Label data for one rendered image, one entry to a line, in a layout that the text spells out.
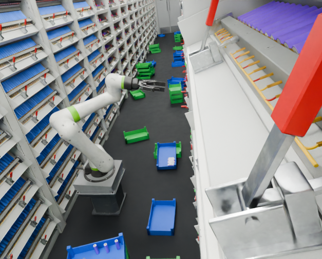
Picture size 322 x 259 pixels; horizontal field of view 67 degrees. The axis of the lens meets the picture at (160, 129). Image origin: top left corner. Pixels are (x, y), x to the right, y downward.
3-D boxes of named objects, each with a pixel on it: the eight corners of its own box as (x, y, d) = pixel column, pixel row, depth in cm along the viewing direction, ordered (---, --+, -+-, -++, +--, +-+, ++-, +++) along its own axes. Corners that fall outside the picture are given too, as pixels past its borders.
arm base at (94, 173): (74, 175, 197) (72, 169, 194) (82, 163, 209) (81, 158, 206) (105, 178, 192) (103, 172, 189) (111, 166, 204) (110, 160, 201)
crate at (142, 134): (126, 144, 304) (125, 139, 300) (124, 136, 321) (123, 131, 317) (149, 138, 308) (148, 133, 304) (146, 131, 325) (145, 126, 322)
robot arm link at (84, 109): (78, 111, 160) (70, 102, 165) (81, 123, 168) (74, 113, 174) (124, 90, 176) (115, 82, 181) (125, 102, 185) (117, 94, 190)
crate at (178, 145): (154, 159, 269) (153, 153, 265) (155, 148, 287) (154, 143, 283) (181, 157, 265) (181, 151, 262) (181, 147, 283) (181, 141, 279)
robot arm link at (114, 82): (102, 78, 163) (106, 69, 170) (104, 93, 173) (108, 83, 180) (122, 81, 163) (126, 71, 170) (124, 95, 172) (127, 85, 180)
